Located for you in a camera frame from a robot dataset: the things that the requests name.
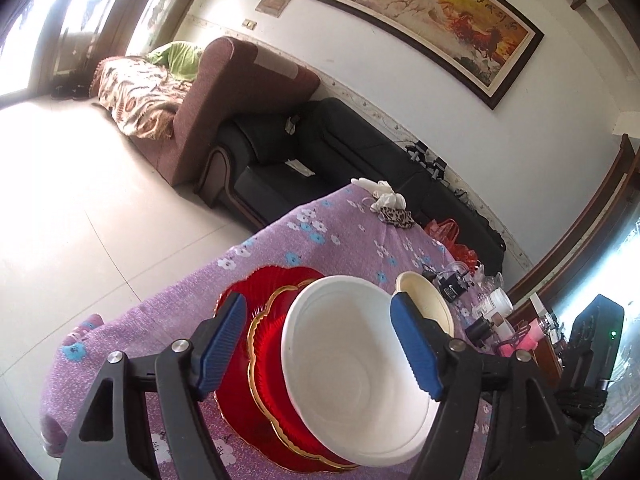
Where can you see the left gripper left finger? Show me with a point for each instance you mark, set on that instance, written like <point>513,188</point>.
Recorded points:
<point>112,434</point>

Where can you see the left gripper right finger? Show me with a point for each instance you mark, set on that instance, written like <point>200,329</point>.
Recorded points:
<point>527,437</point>

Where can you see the red plate with gold characters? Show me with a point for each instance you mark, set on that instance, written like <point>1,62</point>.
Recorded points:
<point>235,402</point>

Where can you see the red plate with sticker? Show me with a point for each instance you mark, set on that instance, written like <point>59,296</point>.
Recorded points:
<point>267,385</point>

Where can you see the large cream bowl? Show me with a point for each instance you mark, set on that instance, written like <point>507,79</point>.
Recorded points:
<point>427,299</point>

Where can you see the white foam bowl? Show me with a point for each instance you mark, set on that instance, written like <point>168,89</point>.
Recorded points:
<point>347,376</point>

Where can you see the wooden sideboard cabinet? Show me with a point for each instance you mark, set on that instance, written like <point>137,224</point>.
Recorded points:
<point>531,312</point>

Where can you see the pink thermos bottle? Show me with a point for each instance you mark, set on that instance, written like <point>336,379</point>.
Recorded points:
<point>526,338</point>

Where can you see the dark glass bottle with cork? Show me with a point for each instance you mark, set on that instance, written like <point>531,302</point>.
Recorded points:
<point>479,331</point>

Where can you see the white plastic jar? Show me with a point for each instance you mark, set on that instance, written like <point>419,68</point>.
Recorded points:
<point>497,302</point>

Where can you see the red plastic bag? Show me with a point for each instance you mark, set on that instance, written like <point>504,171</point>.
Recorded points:
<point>447,233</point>

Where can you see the leopard print cloth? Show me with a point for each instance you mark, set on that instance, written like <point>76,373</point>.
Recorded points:
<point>399,218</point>

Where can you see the black clamps on sofa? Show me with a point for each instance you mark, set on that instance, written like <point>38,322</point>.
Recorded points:
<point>433,164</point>

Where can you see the purple floral tablecloth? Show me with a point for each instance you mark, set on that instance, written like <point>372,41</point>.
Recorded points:
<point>336,234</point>

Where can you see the white cloth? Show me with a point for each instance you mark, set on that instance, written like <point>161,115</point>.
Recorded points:
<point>382,194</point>

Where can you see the black leather sofa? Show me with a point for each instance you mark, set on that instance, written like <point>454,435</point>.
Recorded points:
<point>264,165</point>

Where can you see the patterned blanket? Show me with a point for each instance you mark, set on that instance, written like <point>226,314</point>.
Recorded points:
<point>142,98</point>

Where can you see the framed horse painting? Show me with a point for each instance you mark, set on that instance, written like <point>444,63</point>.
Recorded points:
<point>485,44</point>

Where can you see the maroon armchair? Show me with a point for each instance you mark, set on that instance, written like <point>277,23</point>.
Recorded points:
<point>235,77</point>

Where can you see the green pillow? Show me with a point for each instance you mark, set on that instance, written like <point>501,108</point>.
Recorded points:
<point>181,58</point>

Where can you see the wall plaque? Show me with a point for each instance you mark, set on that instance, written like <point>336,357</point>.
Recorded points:
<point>273,8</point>

